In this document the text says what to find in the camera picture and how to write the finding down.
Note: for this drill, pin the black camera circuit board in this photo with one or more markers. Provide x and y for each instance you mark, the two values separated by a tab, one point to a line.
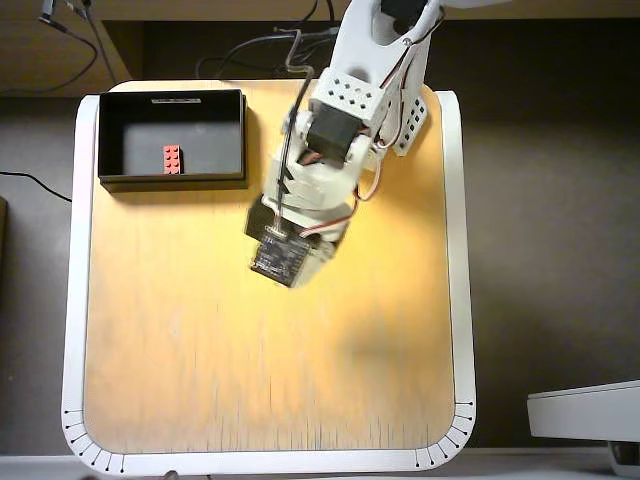
280	261

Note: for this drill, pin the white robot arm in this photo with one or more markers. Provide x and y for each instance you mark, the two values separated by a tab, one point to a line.
350	90

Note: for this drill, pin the white flat device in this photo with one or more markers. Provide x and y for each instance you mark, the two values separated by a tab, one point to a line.
585	412

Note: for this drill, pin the black rectangular bin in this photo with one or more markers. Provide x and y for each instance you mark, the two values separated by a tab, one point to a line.
150	115

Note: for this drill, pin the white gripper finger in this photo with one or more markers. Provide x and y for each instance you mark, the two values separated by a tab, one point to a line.
315	267

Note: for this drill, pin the red lego block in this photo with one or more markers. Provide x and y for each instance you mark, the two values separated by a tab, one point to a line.
172	160

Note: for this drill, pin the white table rim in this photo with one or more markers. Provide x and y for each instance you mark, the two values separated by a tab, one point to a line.
75	300

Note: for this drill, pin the light wooden shelf unit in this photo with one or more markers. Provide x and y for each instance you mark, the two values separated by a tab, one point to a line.
30	60

